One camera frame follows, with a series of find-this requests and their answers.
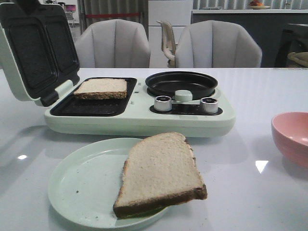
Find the bread slice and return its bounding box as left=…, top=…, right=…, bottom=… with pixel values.
left=113, top=132, right=207, bottom=218
left=73, top=78, right=127, bottom=100

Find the mint green sandwich maker lid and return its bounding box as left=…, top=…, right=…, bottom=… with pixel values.
left=0, top=2, right=79, bottom=106

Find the pink bowl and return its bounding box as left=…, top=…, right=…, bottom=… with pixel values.
left=271, top=112, right=308, bottom=167

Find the mint green breakfast maker base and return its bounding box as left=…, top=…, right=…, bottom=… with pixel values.
left=45, top=77, right=235, bottom=137

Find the left silver control knob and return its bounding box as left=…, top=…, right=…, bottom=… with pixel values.
left=154, top=96, right=172, bottom=112

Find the silver control knob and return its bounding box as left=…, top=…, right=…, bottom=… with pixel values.
left=199, top=97, right=218, bottom=114
left=154, top=96, right=172, bottom=112

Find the right silver control knob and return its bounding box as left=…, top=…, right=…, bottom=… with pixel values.
left=199, top=97, right=218, bottom=114

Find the black round frying pan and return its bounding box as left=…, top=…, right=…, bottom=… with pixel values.
left=145, top=71, right=218, bottom=100

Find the beige office chair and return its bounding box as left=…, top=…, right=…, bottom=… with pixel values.
left=156, top=20, right=177, bottom=68

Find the left grey upholstered chair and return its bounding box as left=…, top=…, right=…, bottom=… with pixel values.
left=75, top=19, right=151, bottom=68

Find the grey upholstered chair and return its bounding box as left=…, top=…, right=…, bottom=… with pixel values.
left=175, top=20, right=262, bottom=68
left=75, top=19, right=151, bottom=68

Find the right grey upholstered chair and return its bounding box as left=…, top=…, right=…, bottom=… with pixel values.
left=175, top=20, right=262, bottom=68

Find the mint green round plate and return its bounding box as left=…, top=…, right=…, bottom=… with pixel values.
left=48, top=138, right=168, bottom=231

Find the white refrigerator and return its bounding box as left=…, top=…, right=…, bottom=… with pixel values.
left=148, top=0, right=193, bottom=68

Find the red barrier belt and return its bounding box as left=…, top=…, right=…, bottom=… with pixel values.
left=85, top=13, right=141, bottom=18

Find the fruit plate on counter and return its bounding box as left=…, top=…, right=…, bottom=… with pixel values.
left=248, top=0, right=270, bottom=10

